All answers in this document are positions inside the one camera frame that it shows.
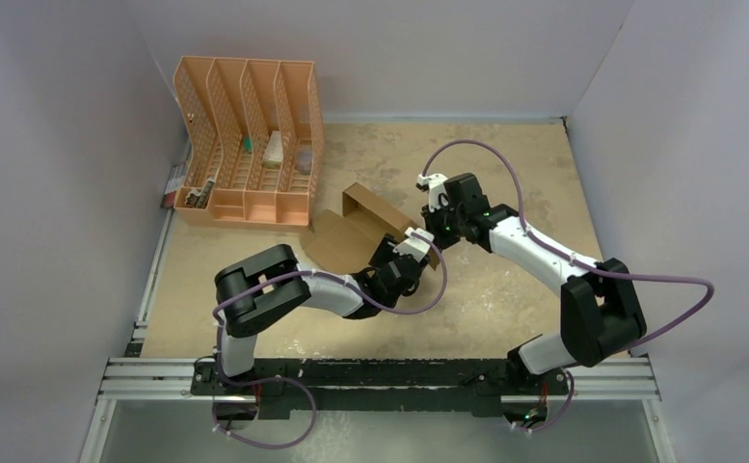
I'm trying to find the brown cardboard box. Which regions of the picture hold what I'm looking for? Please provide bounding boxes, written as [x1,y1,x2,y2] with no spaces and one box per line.
[300,182,417,274]

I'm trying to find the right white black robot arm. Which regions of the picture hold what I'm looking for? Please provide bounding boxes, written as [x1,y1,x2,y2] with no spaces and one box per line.
[416,173,647,393]

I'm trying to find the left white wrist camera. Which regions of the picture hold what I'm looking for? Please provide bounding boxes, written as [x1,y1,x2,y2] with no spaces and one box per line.
[393,227,434,262]

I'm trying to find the white beige carton box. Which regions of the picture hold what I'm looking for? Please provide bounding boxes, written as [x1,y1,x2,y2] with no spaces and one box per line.
[262,131,284,169]

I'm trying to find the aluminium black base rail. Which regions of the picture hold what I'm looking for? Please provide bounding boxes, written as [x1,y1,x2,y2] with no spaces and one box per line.
[97,358,660,420]

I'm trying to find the black white patterned card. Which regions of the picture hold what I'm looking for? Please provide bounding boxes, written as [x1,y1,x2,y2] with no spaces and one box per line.
[184,177,216,208]

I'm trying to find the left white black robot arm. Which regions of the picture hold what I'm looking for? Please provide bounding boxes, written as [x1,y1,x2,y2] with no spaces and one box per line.
[213,229,438,395]

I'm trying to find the purple grey round container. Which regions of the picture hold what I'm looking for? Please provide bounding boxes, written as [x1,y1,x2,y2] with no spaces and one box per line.
[294,147,314,176]

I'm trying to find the orange plastic file organizer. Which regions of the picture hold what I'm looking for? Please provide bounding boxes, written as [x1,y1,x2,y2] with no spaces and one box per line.
[173,56,325,232]

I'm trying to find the pack of coloured markers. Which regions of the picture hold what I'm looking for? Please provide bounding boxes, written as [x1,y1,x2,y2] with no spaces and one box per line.
[161,163,188,209]

